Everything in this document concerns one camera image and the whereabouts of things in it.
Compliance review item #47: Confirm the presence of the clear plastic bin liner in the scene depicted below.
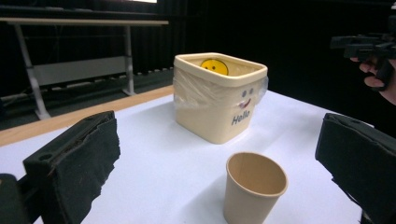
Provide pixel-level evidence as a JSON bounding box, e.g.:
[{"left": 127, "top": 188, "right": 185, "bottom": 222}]
[{"left": 173, "top": 66, "right": 270, "bottom": 110}]

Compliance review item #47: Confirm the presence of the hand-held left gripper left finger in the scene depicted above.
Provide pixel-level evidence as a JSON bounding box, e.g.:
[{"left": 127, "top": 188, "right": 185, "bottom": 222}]
[{"left": 22, "top": 110, "right": 121, "bottom": 224}]

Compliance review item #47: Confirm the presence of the cream plastic trash bin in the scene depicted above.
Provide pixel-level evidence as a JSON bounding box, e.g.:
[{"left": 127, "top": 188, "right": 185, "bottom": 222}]
[{"left": 173, "top": 52, "right": 269, "bottom": 145}]

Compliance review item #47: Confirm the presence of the grey metal-legged table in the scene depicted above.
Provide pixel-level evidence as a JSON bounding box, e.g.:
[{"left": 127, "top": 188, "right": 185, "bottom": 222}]
[{"left": 0, "top": 17, "right": 170, "bottom": 121}]

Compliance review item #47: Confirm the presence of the brown paper cup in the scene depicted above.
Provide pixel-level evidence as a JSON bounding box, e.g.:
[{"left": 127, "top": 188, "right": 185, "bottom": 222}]
[{"left": 222, "top": 151, "right": 289, "bottom": 224}]

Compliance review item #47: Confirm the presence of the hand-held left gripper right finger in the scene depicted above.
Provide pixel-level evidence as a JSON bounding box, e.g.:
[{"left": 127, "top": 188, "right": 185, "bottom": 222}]
[{"left": 315, "top": 112, "right": 396, "bottom": 224}]

